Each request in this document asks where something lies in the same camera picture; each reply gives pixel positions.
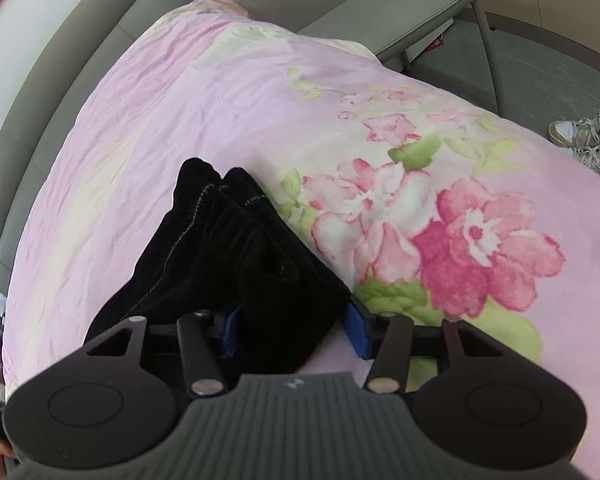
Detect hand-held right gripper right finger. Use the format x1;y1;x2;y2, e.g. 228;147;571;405
344;296;506;395

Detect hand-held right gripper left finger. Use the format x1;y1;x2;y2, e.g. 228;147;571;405
82;305;243;398

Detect black pants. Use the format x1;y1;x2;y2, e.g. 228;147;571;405
85;157;353;376

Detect pink floral blanket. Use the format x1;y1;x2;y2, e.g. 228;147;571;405
2;0;600;411

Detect grey upholstered bed headboard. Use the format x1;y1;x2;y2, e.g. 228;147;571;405
0;0;201;281

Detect grey chair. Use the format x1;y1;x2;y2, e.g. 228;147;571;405
170;0;506;116

